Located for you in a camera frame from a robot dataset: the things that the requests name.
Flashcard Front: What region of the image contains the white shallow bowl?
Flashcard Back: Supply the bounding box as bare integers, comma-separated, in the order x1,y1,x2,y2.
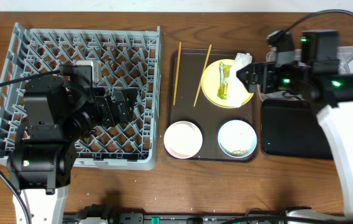
163,121,203,159

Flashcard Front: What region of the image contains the left wooden chopstick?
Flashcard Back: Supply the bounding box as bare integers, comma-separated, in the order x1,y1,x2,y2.
173,41,182,106

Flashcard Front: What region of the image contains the wooden chopstick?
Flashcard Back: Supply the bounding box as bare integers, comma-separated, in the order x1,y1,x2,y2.
193,44,213,107
173,41,182,106

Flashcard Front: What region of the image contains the grey plastic dish rack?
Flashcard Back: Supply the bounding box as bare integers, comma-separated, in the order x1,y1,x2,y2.
0,24,162,170

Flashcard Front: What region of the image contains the clear plastic container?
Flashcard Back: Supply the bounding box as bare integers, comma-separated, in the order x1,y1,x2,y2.
261,46,353,98

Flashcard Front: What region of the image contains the green snack wrapper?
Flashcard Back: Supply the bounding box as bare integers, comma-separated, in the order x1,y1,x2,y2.
218,62,231,100

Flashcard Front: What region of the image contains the white napkin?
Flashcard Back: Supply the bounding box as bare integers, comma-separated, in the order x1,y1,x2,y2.
227,53,253,108

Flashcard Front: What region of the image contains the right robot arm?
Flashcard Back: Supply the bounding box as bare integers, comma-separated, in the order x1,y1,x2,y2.
237,30,353,221

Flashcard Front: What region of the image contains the right wooden chopstick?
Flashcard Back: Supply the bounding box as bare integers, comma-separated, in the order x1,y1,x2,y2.
193,44,213,107

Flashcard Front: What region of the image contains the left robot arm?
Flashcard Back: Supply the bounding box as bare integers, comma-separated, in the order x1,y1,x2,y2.
7,74,138,223

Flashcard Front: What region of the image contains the light blue bowl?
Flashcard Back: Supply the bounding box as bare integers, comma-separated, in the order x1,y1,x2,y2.
218,119,257,159

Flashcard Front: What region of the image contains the black rectangular bin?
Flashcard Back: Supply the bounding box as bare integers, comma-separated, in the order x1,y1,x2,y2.
261,99,332,160

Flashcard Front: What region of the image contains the yellow round plate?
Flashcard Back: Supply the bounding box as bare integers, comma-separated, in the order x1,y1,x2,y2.
201,58,255,109

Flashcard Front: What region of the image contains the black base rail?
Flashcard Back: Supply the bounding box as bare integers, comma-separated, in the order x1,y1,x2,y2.
61,205,348,224

